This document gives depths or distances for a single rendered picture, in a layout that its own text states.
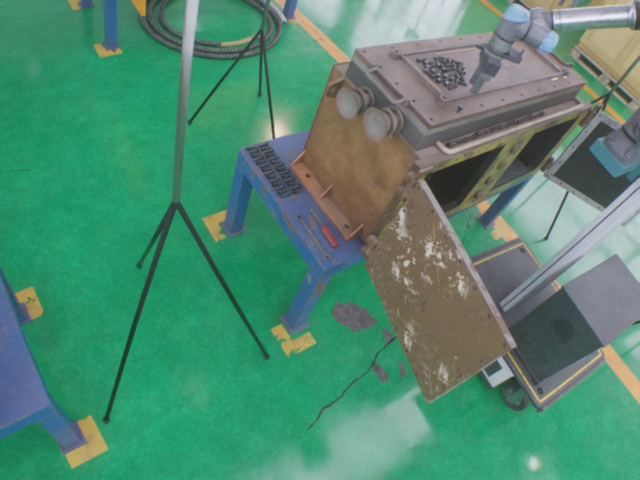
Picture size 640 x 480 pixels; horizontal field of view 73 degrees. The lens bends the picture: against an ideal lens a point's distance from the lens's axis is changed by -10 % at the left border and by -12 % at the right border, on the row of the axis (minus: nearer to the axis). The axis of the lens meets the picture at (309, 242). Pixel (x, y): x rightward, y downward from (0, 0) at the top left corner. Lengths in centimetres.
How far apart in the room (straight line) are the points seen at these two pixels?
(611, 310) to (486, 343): 111
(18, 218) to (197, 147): 121
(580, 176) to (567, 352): 117
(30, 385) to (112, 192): 152
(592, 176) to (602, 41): 404
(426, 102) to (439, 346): 88
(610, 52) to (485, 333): 581
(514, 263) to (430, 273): 142
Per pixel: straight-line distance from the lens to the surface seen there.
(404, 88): 183
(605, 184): 324
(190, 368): 245
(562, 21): 180
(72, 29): 438
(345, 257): 213
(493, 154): 229
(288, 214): 218
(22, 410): 180
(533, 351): 267
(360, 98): 186
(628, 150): 207
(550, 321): 252
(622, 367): 383
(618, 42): 700
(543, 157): 305
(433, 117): 176
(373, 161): 197
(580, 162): 315
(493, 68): 169
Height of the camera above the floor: 231
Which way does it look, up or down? 52 degrees down
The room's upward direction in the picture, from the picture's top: 24 degrees clockwise
